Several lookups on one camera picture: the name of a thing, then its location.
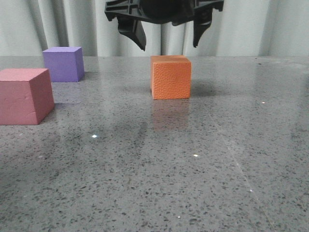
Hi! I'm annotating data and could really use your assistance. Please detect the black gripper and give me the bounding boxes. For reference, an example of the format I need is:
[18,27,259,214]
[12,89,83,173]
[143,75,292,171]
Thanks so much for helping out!
[105,0,224,51]

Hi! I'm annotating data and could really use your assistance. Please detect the orange foam cube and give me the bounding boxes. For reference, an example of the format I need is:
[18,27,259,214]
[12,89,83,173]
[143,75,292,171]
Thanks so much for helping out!
[150,55,192,100]

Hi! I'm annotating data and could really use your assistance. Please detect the pale green curtain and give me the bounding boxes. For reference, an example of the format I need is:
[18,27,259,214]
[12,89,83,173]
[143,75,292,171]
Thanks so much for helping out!
[0,0,309,57]

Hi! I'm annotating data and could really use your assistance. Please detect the purple foam cube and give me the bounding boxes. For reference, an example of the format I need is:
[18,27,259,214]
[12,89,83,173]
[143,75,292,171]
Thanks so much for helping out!
[42,46,84,82]

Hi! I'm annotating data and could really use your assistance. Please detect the red foam cube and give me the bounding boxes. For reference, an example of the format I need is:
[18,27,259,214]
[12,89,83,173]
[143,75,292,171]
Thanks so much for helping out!
[0,68,55,125]

